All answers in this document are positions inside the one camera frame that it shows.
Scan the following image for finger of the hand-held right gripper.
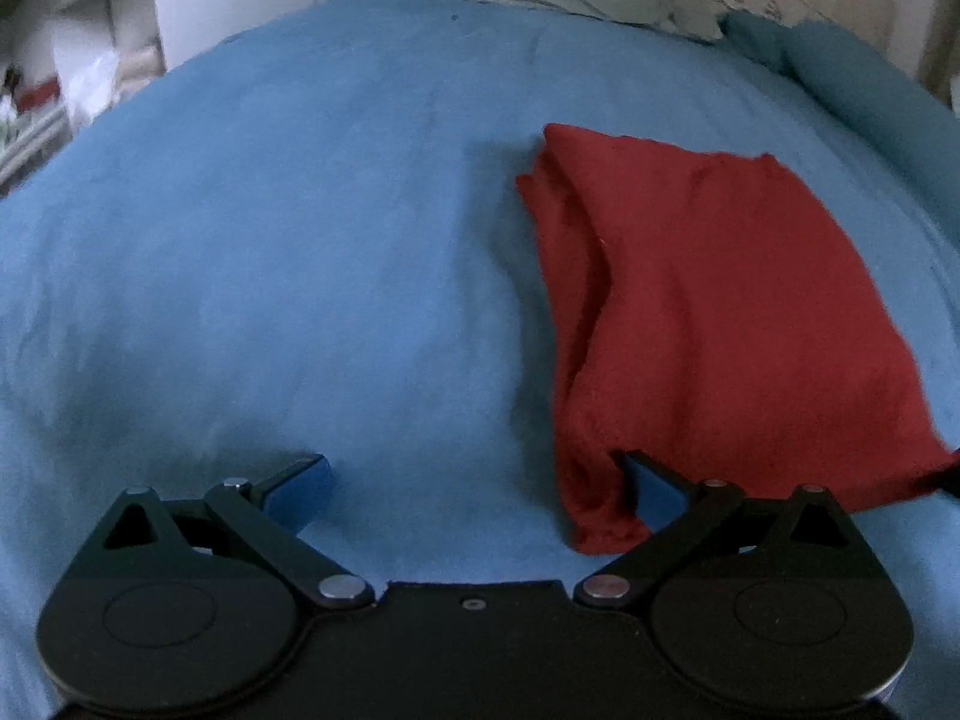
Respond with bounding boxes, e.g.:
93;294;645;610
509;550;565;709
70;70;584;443
924;448;960;502

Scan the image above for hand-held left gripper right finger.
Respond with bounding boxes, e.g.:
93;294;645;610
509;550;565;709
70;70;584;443
574;450;863;608

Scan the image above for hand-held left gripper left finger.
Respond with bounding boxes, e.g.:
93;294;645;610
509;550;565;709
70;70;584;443
101;453;376;610

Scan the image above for red long-sleeved sweater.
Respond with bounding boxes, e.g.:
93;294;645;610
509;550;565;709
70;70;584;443
515;123;959;557

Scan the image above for bed with blue sheet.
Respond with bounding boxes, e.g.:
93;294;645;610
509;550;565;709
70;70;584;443
0;0;960;720

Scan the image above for folded blue duvet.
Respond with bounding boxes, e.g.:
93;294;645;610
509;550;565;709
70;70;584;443
722;10;960;192

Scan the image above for beige curtain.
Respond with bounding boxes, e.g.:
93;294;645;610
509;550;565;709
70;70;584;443
913;0;960;110

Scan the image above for small green pillow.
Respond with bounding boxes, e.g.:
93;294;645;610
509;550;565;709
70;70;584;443
656;0;725;44

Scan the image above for white shelf desk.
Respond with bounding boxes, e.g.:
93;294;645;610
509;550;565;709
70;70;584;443
0;0;167;192

